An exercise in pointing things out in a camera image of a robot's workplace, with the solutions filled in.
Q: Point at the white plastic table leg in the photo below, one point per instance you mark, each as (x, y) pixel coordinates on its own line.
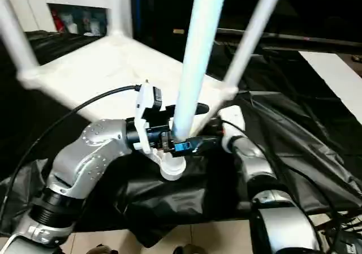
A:
(198, 53)
(17, 44)
(116, 10)
(249, 39)

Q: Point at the long black rod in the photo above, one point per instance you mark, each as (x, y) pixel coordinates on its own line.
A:
(282, 37)

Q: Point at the white plastic table top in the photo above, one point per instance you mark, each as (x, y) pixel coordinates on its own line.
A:
(113, 67)

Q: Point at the black mat cover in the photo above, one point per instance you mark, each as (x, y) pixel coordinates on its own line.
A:
(282, 124)

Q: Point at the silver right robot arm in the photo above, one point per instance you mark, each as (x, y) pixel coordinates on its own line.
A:
(254, 163)

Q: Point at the small brass fitting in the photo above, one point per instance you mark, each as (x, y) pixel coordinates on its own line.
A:
(178, 31)

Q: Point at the black power adapter box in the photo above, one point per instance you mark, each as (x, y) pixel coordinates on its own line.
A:
(352, 247)

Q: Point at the white flat board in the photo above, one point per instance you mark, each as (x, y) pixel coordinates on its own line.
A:
(333, 73)

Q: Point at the red item behind glass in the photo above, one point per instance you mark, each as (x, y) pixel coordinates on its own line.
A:
(58, 22)

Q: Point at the white cabinet with glass doors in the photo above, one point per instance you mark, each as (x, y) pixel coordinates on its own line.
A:
(34, 5)

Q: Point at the small black device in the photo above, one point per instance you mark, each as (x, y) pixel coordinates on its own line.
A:
(355, 58)

